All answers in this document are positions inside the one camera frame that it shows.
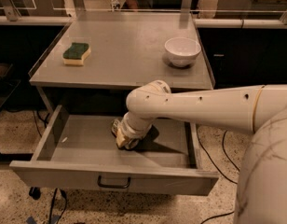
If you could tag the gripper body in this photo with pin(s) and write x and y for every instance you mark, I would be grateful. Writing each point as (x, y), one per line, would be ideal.
(133, 133)

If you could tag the crushed silver 7up can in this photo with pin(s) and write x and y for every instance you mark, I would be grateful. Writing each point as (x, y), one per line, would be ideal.
(115, 126)

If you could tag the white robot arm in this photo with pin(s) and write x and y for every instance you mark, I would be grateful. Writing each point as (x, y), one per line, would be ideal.
(261, 196)

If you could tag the open grey top drawer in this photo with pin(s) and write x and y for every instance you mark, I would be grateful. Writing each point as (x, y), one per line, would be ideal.
(75, 149)

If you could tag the grey metal counter cabinet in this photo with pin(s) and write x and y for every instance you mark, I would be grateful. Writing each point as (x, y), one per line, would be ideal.
(127, 50)

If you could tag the green and yellow sponge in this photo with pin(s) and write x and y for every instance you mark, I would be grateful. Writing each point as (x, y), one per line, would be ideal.
(76, 54)

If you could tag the black caster wheel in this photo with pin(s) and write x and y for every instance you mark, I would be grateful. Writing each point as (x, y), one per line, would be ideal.
(35, 193)

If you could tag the white ceramic bowl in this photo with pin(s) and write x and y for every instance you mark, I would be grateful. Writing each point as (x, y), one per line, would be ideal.
(182, 51)

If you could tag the clear water bottle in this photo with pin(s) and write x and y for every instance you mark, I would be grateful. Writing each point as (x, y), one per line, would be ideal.
(115, 5)

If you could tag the black drawer handle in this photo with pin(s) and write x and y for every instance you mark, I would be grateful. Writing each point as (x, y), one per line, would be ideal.
(113, 183)

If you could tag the white horizontal rail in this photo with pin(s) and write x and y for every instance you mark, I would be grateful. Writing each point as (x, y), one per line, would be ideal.
(201, 23)

